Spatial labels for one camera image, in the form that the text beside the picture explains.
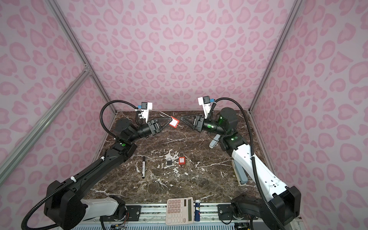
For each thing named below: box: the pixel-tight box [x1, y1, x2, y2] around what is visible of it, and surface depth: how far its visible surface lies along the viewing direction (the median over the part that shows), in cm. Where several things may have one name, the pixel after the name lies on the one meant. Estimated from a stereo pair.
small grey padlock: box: [166, 157, 173, 166], surface depth 92 cm
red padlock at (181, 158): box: [178, 151, 186, 165], surface depth 92 cm
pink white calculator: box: [165, 196, 195, 226], surface depth 73 cm
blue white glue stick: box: [194, 199, 201, 222], surface depth 74 cm
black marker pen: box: [141, 156, 146, 179], surface depth 90 cm
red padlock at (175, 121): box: [159, 110, 180, 129], surface depth 65 cm
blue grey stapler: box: [231, 160, 249, 186], surface depth 83 cm
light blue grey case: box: [208, 133, 221, 150], surface depth 100 cm
